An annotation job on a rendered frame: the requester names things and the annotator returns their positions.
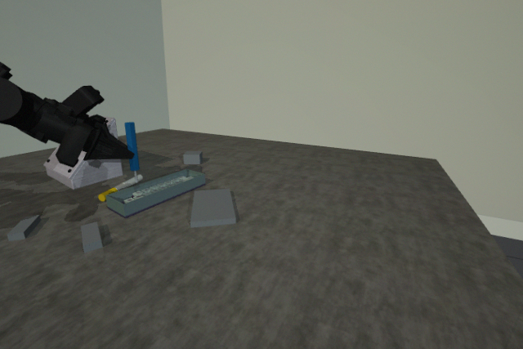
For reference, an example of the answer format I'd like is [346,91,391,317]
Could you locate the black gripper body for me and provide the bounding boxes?
[30,102,106,168]

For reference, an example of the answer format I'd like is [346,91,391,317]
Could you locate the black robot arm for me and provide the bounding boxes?
[0,62,104,138]

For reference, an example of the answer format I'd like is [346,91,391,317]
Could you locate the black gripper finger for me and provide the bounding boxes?
[83,127,135,161]
[102,123,127,149]

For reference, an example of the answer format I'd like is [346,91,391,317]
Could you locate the blue stylus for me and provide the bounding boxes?
[124,123,139,183]

